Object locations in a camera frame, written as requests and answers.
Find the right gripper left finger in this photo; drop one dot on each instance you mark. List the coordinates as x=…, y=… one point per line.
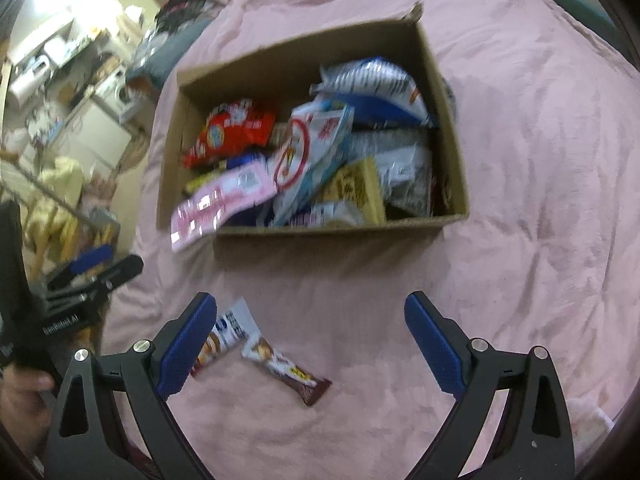
x=87, y=439

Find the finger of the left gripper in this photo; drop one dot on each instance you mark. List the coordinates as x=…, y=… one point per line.
x=87, y=293
x=64, y=274

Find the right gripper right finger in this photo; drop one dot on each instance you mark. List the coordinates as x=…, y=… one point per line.
x=509, y=419

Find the pink snack packet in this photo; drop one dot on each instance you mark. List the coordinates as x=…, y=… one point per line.
x=216, y=202

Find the white cake snack packet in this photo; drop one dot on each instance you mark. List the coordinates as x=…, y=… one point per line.
x=234, y=326

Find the blue white snack bag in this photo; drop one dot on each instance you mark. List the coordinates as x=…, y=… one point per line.
x=241, y=160

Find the red cartoon snack bag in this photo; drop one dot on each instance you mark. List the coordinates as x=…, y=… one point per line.
x=231, y=129

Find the brown chocolate bar packet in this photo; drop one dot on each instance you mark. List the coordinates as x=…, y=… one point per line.
x=308, y=386

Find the white red logo bag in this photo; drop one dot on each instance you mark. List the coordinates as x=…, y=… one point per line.
x=317, y=140

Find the white blue chip bag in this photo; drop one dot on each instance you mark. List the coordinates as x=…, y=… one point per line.
x=382, y=93

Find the person's left hand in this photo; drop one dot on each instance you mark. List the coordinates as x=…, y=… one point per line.
x=23, y=412

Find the pink patterned cloth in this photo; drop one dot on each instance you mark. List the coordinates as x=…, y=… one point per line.
x=590, y=426

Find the yellow garment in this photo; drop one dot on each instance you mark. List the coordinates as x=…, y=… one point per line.
x=65, y=180

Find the yellow snack bag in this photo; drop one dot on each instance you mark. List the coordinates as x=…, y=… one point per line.
x=192, y=186

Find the white kitchen cabinet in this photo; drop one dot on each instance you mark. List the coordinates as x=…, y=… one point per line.
x=94, y=139

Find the white washing machine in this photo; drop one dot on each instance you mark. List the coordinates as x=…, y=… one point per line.
x=112, y=94

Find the white kitchen appliance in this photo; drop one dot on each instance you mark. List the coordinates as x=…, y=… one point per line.
x=25, y=85

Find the pink bed duvet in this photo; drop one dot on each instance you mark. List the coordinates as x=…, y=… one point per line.
x=548, y=126

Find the yellow brown snack packet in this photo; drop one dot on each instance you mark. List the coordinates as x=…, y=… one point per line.
x=358, y=183

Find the pile of clothes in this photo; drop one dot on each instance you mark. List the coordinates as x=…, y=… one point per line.
x=174, y=13

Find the brown cardboard box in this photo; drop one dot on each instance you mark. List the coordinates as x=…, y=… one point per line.
x=285, y=72

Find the silver grey snack bag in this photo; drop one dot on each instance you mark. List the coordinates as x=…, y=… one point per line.
x=403, y=160

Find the grey striped garment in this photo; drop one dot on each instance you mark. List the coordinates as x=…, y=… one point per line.
x=451, y=100

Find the teal bed edge cushion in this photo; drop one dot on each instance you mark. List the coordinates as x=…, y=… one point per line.
x=589, y=15

